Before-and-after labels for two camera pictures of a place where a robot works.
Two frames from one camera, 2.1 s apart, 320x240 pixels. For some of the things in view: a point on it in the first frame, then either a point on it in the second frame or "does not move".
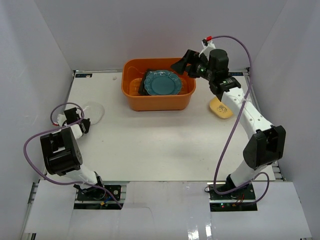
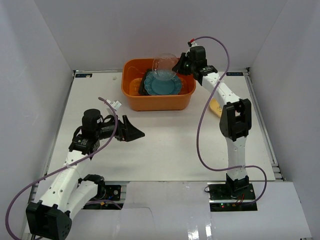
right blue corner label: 237,73 does not move
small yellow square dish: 220,109 does not move
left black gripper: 83,124 → 122,129
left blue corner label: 84,75 does not move
